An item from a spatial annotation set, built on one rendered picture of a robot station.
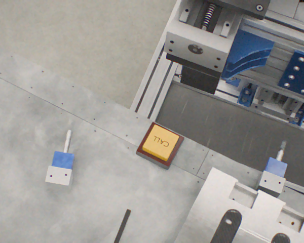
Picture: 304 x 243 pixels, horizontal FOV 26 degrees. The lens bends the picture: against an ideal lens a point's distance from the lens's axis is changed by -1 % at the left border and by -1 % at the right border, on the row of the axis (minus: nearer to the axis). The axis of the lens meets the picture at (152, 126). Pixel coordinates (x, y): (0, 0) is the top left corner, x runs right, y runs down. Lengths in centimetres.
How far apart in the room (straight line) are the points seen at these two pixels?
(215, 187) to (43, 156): 38
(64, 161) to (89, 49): 112
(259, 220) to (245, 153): 80
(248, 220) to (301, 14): 48
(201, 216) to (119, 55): 123
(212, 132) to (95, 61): 57
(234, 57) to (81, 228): 50
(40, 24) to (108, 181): 121
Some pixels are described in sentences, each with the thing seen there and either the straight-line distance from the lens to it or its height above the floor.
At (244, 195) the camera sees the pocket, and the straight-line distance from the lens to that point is 141.
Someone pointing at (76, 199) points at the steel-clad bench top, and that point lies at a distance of 145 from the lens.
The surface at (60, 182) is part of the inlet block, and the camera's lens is 140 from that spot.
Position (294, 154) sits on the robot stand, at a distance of 219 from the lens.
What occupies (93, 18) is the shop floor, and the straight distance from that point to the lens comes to 257.
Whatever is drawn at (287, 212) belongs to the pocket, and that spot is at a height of 86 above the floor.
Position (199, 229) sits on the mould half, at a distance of 135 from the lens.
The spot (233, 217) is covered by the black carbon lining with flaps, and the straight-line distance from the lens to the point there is 137.
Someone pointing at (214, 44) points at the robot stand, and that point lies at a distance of 139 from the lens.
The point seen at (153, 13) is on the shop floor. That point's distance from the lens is 259.
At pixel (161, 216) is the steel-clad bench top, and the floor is 80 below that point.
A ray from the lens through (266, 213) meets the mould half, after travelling 138.
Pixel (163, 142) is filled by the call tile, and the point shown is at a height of 84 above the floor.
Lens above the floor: 219
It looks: 67 degrees down
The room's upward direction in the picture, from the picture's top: 9 degrees clockwise
